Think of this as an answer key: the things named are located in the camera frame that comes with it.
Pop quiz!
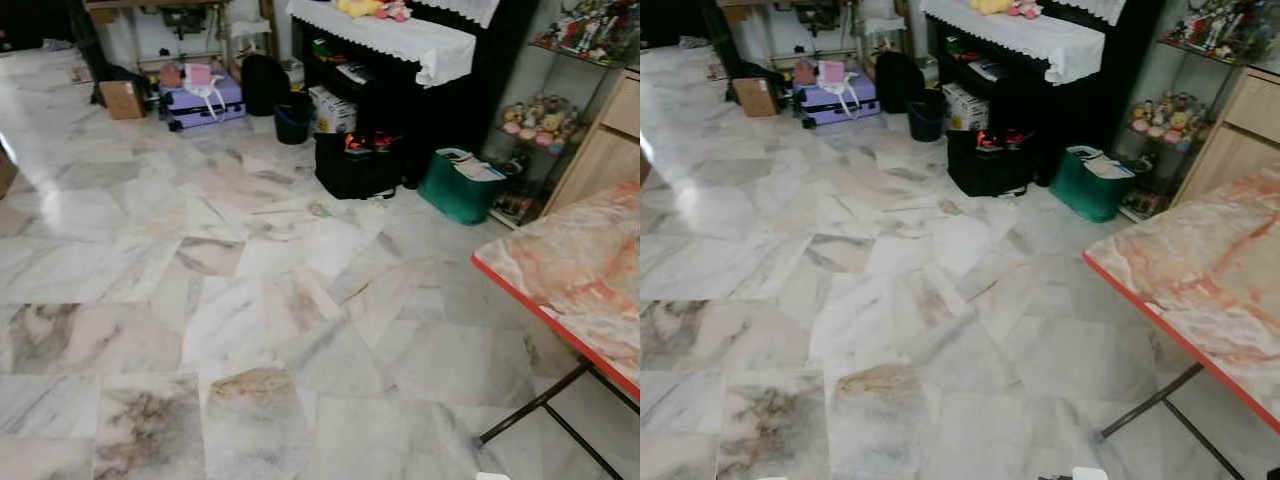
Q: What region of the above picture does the marble pattern folding table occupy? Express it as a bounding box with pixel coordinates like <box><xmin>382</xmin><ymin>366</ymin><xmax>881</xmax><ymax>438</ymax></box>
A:
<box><xmin>471</xmin><ymin>182</ymin><xmax>640</xmax><ymax>480</ymax></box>
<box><xmin>1083</xmin><ymin>165</ymin><xmax>1280</xmax><ymax>480</ymax></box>

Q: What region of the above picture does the light wooden cabinet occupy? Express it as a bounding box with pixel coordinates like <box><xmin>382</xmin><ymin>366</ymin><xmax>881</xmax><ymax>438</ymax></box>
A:
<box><xmin>543</xmin><ymin>68</ymin><xmax>640</xmax><ymax>216</ymax></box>
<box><xmin>1172</xmin><ymin>65</ymin><xmax>1280</xmax><ymax>206</ymax></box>

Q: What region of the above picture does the glass display case with figurines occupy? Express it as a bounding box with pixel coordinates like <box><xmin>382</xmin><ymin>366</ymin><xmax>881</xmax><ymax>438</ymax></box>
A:
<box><xmin>1115</xmin><ymin>0</ymin><xmax>1280</xmax><ymax>223</ymax></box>
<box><xmin>478</xmin><ymin>0</ymin><xmax>640</xmax><ymax>229</ymax></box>

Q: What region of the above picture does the brown cardboard box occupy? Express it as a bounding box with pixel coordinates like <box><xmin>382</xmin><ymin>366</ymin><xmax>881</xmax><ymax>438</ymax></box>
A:
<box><xmin>98</xmin><ymin>79</ymin><xmax>147</xmax><ymax>122</ymax></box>
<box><xmin>732</xmin><ymin>77</ymin><xmax>779</xmax><ymax>119</ymax></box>

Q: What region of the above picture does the green tote bag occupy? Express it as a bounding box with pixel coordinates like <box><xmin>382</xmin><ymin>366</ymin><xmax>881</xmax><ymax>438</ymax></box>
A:
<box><xmin>417</xmin><ymin>147</ymin><xmax>509</xmax><ymax>227</ymax></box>
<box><xmin>1048</xmin><ymin>145</ymin><xmax>1139</xmax><ymax>223</ymax></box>

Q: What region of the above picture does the purple suitcase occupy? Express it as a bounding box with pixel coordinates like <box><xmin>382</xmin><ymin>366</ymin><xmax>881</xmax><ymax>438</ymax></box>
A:
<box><xmin>158</xmin><ymin>72</ymin><xmax>248</xmax><ymax>132</ymax></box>
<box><xmin>793</xmin><ymin>70</ymin><xmax>881</xmax><ymax>129</ymax></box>

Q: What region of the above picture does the pink and white bag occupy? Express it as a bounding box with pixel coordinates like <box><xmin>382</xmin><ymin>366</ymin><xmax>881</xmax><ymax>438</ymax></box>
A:
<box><xmin>815</xmin><ymin>60</ymin><xmax>861</xmax><ymax>109</ymax></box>
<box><xmin>183</xmin><ymin>62</ymin><xmax>227</xmax><ymax>111</ymax></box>

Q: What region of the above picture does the black fabric bag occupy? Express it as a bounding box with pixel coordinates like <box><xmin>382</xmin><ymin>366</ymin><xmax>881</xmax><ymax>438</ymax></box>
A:
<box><xmin>946</xmin><ymin>128</ymin><xmax>1036</xmax><ymax>198</ymax></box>
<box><xmin>313</xmin><ymin>130</ymin><xmax>404</xmax><ymax>201</ymax></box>

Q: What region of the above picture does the black backpack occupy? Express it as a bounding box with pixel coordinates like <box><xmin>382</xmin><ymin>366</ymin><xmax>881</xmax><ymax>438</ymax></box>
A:
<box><xmin>239</xmin><ymin>53</ymin><xmax>292</xmax><ymax>118</ymax></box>
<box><xmin>874</xmin><ymin>50</ymin><xmax>926</xmax><ymax>114</ymax></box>

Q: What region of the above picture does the dark blue bucket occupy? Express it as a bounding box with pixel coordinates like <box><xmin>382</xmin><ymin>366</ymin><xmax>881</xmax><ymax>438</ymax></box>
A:
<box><xmin>907</xmin><ymin>90</ymin><xmax>948</xmax><ymax>143</ymax></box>
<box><xmin>273</xmin><ymin>91</ymin><xmax>316</xmax><ymax>146</ymax></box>

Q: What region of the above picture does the white lace cloth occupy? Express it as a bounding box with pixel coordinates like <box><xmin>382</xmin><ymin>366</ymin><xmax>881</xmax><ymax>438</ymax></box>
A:
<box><xmin>286</xmin><ymin>0</ymin><xmax>479</xmax><ymax>89</ymax></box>
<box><xmin>918</xmin><ymin>0</ymin><xmax>1106</xmax><ymax>86</ymax></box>

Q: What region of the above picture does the white printed box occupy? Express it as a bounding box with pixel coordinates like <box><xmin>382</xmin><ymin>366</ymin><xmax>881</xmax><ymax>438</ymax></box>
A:
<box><xmin>307</xmin><ymin>85</ymin><xmax>359</xmax><ymax>136</ymax></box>
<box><xmin>942</xmin><ymin>83</ymin><xmax>991</xmax><ymax>132</ymax></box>

